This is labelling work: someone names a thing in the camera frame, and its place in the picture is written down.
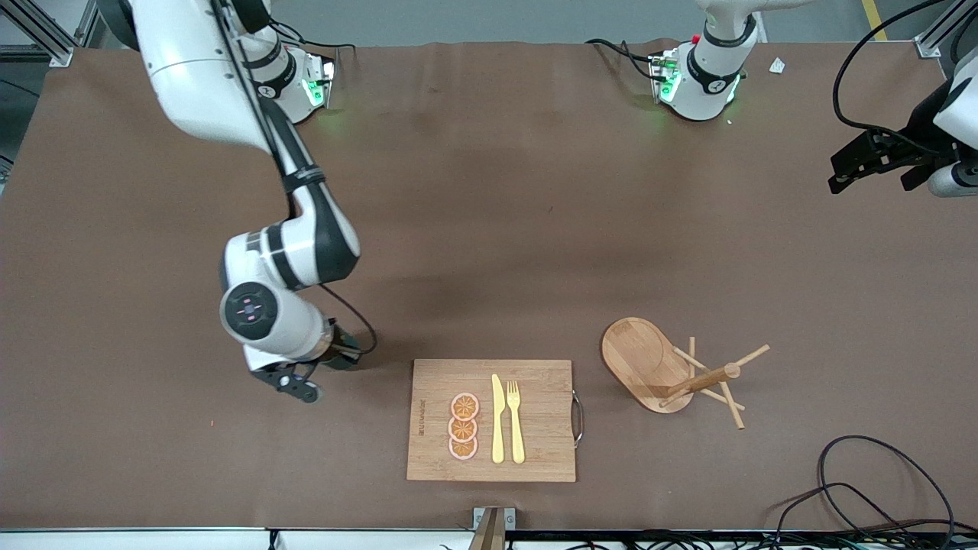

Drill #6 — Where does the aluminium frame profile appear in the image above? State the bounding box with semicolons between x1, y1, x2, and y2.
915;0;971;59
0;0;100;68

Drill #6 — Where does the black left arm base cable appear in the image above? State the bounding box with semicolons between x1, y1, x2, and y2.
586;37;659;82

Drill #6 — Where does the metal table edge bracket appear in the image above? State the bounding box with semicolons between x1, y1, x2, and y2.
472;506;517;550

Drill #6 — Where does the bamboo cutting board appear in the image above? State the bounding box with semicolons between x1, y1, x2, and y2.
406;359;585;484

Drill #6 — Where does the yellow plastic fork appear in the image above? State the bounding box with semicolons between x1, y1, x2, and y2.
507;380;526;465

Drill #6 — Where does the black arm base cable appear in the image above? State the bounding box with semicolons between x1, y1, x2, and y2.
586;37;659;82
269;19;358;77

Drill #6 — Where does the wooden mug tree stand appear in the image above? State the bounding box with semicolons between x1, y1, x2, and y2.
601;316;771;430

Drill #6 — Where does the yellow plastic knife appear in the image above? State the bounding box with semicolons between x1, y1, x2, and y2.
491;374;507;464

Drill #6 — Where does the black right arm base cable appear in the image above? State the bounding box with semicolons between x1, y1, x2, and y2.
269;19;358;77

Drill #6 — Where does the black looped cable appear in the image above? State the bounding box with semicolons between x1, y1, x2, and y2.
764;435;978;547

